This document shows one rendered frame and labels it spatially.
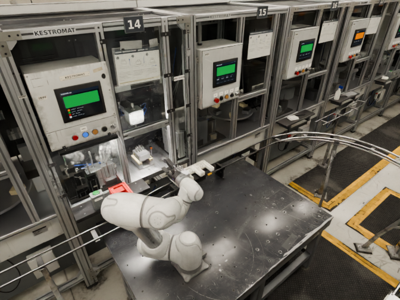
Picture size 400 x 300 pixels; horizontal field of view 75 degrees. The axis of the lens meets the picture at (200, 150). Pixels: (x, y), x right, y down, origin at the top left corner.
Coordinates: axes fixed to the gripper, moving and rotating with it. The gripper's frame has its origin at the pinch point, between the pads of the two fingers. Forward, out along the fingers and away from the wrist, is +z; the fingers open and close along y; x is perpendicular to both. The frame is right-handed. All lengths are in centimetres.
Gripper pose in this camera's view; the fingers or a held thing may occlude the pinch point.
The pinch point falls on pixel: (164, 164)
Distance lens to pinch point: 188.0
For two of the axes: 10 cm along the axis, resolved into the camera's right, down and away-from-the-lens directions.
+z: -6.0, -4.3, 6.7
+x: -8.0, 3.3, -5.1
